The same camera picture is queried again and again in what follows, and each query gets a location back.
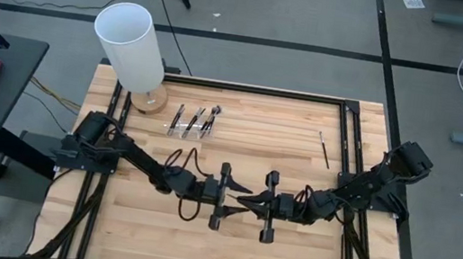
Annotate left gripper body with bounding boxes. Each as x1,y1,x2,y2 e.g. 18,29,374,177
197,160,234,233

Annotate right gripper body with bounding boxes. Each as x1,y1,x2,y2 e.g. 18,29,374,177
257,169,300,248

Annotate thick black handle makeup brush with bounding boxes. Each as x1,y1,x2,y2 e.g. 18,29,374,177
198,113,216,141

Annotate fluffy head makeup brush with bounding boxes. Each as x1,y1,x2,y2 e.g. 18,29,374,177
200,103,224,136

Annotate clear acrylic brush organizer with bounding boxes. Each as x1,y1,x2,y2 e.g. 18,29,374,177
162,106,220,144

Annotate white shade wooden base lamp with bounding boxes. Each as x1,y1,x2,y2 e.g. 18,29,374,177
83,0,182,119

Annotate black desk base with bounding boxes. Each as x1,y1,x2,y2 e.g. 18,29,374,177
0,126,63,242

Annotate white paper label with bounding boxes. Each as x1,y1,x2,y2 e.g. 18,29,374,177
400,0,428,13

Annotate black metal table frame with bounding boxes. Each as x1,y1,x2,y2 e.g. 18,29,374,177
25,49,448,259

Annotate yellow cables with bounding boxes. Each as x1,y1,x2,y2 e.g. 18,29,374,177
25,75,85,112

